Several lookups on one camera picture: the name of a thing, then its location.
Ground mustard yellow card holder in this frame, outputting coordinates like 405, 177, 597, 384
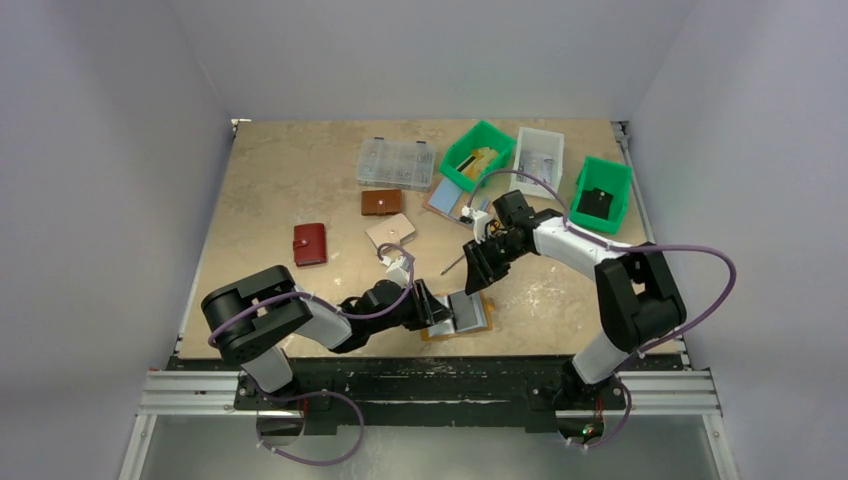
420, 292, 494, 342

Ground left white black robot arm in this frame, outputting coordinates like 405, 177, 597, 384
201, 265, 453, 393

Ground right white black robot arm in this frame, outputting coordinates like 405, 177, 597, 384
461, 190, 687, 394

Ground stack of loose cards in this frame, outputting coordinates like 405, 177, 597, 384
422, 177, 472, 230

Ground beige card holder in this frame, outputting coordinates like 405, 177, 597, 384
365, 213, 416, 248

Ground cards in green bin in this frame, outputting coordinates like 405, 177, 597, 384
456, 147, 499, 182

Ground cards in white bin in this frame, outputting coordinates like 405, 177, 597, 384
518, 150, 555, 184

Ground green bin with cards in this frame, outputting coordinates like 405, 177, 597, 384
439, 120, 516, 193

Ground black card holder in bin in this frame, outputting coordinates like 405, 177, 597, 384
577, 188, 614, 220

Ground brown leather card holder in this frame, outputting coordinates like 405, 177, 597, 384
360, 189, 404, 216

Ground red leather card holder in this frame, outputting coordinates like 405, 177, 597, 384
293, 223, 327, 267

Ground yellow black screwdriver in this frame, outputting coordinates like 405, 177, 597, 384
440, 220, 500, 276

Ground white plastic bin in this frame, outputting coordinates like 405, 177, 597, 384
512, 126, 565, 191

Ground clear plastic organizer box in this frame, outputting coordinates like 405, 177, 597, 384
355, 137, 437, 192

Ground green bin right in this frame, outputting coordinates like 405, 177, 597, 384
569, 156, 633, 234

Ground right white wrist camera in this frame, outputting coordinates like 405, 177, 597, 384
460, 205, 493, 244

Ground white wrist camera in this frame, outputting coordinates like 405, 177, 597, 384
383, 256, 414, 288
460, 205, 493, 244

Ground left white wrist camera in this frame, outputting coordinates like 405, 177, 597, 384
383, 256, 414, 288

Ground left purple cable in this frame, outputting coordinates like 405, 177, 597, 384
207, 243, 417, 349

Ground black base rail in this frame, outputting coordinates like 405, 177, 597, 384
165, 354, 654, 439

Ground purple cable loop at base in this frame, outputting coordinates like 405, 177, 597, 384
256, 389, 366, 467

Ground aluminium frame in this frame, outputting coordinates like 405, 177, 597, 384
119, 370, 739, 479

